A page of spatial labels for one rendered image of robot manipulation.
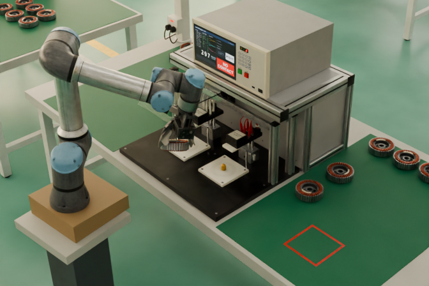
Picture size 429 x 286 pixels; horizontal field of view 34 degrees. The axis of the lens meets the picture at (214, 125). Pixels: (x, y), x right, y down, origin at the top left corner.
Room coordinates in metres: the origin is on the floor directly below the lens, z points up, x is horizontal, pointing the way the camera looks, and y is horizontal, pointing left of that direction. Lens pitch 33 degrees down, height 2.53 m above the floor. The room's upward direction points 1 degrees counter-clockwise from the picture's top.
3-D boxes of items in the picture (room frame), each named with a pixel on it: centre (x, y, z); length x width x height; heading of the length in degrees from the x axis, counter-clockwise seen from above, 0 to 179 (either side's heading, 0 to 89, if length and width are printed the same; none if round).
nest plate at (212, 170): (2.37, -0.03, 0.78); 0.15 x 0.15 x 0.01; 41
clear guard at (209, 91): (2.55, 0.12, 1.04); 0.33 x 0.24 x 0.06; 131
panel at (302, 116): (2.63, -0.15, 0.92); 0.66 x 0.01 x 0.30; 41
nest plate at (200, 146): (2.55, 0.13, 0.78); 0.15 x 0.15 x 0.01; 41
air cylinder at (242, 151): (2.46, -0.14, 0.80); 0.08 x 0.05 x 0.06; 41
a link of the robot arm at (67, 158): (2.14, 0.55, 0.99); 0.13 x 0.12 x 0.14; 177
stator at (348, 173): (2.34, -0.52, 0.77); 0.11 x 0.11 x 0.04
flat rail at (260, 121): (2.53, -0.03, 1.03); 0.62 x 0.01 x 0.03; 41
